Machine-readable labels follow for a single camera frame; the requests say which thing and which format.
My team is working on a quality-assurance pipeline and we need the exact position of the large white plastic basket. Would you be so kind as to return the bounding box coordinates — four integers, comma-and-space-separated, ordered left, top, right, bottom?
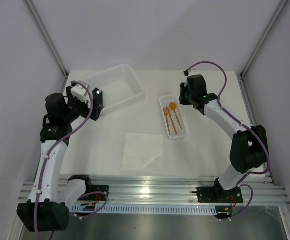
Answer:
81, 63, 145, 115

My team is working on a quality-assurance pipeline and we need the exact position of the orange plastic spoon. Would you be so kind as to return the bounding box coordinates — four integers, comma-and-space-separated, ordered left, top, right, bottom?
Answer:
169, 102, 183, 130

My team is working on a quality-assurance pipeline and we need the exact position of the right aluminium frame post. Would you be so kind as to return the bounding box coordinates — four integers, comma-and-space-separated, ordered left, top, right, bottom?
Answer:
239, 0, 290, 81

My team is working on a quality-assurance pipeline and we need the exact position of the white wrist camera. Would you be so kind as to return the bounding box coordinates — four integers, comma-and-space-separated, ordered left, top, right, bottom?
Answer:
70, 81, 91, 103
183, 69, 200, 78

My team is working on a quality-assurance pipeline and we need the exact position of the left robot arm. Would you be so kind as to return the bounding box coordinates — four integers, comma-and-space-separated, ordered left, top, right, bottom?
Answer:
16, 81, 107, 234

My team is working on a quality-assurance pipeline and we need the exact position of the black block in basket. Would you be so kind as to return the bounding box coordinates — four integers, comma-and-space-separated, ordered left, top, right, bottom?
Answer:
92, 87, 104, 109

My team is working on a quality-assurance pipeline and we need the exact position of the orange plastic fork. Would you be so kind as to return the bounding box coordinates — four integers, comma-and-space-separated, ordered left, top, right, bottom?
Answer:
163, 107, 171, 135

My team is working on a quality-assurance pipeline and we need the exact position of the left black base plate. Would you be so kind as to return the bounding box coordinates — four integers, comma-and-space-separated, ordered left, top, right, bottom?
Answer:
83, 185, 110, 202

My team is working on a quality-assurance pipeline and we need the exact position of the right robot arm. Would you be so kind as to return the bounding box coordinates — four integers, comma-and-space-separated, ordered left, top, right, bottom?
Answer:
179, 74, 270, 203

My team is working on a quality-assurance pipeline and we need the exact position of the white paper napkin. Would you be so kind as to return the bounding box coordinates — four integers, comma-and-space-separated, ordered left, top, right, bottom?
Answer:
121, 132, 164, 173

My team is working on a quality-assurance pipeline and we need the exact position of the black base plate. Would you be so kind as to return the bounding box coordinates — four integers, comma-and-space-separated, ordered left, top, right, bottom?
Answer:
83, 185, 110, 202
195, 186, 243, 204

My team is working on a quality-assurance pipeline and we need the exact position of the small white utensil tray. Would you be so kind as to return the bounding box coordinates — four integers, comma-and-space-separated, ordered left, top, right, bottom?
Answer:
158, 95, 187, 140

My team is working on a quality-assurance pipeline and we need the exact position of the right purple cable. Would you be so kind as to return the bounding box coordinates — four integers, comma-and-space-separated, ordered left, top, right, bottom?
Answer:
184, 60, 272, 176

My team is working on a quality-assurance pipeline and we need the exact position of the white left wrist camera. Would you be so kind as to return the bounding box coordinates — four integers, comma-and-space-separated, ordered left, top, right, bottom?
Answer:
70, 81, 91, 103

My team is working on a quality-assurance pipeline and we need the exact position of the aluminium mounting rail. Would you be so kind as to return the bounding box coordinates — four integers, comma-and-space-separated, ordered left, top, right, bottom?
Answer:
18, 174, 290, 207

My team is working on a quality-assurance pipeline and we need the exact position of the white slotted cable duct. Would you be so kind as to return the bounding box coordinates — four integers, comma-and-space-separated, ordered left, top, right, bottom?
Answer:
69, 204, 218, 216

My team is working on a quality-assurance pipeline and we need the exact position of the left aluminium frame post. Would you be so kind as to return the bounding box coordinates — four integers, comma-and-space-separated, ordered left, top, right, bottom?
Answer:
23, 0, 69, 79

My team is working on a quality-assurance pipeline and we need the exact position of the aluminium frame post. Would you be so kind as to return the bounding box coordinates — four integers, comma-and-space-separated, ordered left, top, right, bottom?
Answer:
239, 0, 290, 81
23, 0, 69, 79

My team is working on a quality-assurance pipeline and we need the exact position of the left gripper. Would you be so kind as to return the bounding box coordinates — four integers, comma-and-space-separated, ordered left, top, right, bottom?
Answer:
63, 86, 103, 123

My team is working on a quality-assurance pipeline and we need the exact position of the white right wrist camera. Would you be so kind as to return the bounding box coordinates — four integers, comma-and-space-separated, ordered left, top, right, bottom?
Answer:
183, 69, 200, 78

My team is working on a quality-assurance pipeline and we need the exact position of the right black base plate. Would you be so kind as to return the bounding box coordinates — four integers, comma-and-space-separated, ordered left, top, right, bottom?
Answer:
195, 186, 243, 204

